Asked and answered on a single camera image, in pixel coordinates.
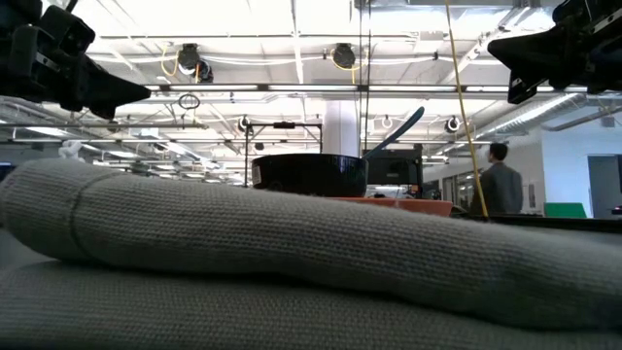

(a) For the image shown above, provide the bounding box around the thin black cable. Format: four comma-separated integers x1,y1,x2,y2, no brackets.
366,0,373,152

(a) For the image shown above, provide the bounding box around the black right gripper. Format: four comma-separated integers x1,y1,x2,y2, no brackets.
486,0,622,105

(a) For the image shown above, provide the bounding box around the dark door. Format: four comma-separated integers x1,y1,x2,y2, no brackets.
586,154,622,221

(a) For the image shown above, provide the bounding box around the green board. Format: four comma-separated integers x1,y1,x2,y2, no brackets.
542,201,589,220

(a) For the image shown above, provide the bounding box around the long ceiling light strip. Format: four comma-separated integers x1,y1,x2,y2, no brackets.
144,83,587,94

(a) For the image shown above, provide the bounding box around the black equipment box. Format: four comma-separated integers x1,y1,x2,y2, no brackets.
364,148,425,197

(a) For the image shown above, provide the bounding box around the metal spoon with blue handle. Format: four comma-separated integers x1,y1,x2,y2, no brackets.
362,106,426,161

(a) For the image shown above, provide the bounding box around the orange round plate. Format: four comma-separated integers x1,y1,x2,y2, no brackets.
326,195,455,218

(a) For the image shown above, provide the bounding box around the white crumpled object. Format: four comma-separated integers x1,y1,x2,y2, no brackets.
57,139,86,162

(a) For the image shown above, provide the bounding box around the person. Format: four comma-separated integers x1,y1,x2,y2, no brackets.
467,141,525,218

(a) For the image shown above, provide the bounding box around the yellow cable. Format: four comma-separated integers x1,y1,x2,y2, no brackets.
443,0,491,221

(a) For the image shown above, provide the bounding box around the white pillar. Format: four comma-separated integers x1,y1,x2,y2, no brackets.
322,99,362,158

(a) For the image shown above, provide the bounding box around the grey folded cloth napkin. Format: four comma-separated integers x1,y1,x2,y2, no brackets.
0,157,622,350

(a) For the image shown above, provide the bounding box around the red bowl with black outside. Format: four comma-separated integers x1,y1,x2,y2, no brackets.
250,153,369,198

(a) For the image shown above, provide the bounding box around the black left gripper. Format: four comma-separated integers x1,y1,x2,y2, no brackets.
0,0,153,121

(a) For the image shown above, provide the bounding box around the silver ventilation duct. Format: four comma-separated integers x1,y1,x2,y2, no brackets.
477,91,595,141

